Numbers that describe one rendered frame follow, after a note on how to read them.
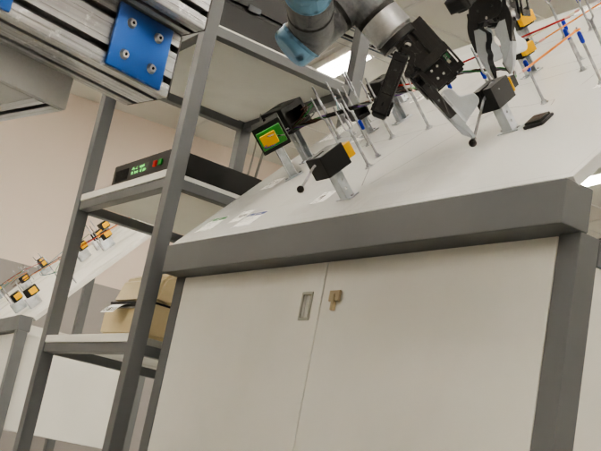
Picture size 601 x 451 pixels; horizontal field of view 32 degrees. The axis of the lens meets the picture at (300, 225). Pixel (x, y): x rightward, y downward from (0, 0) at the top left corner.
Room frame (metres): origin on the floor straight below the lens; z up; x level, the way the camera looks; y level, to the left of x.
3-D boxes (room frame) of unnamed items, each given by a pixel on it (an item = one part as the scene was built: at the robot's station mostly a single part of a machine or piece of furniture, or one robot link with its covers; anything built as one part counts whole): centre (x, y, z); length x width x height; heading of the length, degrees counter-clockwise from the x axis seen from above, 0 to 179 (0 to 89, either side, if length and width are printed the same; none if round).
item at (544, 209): (1.88, -0.05, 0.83); 1.18 x 0.05 x 0.06; 32
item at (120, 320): (2.65, 0.26, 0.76); 0.30 x 0.21 x 0.20; 126
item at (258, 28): (2.66, 0.27, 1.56); 0.30 x 0.23 x 0.19; 124
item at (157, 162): (2.69, 0.29, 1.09); 0.35 x 0.33 x 0.07; 32
